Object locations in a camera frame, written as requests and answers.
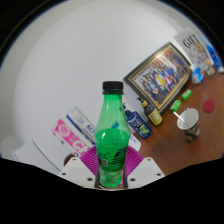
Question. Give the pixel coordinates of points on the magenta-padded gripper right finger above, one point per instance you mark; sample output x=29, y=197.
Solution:
x=146, y=171

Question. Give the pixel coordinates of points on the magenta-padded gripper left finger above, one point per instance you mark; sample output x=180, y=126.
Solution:
x=78, y=171

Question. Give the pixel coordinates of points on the green plastic drink bottle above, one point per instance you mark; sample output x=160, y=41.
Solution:
x=112, y=143

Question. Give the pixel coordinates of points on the pink white shuttlecock tube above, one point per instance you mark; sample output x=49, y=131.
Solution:
x=70, y=136

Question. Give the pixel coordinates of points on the blue white shuttlecock tube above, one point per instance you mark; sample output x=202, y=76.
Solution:
x=81, y=125

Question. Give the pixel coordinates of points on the dark blue pump bottle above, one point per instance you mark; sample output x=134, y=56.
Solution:
x=138, y=125

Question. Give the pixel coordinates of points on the amber pump bottle yellow label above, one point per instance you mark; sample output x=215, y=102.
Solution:
x=154, y=116

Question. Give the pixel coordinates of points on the patterned paper cup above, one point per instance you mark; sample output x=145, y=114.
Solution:
x=191, y=128

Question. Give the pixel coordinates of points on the white stirrer in cup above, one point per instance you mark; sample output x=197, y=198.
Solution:
x=179, y=116

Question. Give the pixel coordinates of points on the small green packet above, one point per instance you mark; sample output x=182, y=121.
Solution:
x=175, y=105
x=187, y=94

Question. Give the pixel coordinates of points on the flat round red coaster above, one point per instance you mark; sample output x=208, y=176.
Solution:
x=209, y=105

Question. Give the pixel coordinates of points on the framed group photo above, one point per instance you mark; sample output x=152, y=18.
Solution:
x=160, y=78

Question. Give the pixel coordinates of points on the blue tissue pack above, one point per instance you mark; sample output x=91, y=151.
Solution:
x=197, y=75

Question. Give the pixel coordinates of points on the blue detergent bottle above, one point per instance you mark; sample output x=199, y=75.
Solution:
x=215, y=58

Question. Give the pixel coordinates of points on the white paper gift bag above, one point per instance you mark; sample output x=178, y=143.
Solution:
x=193, y=46

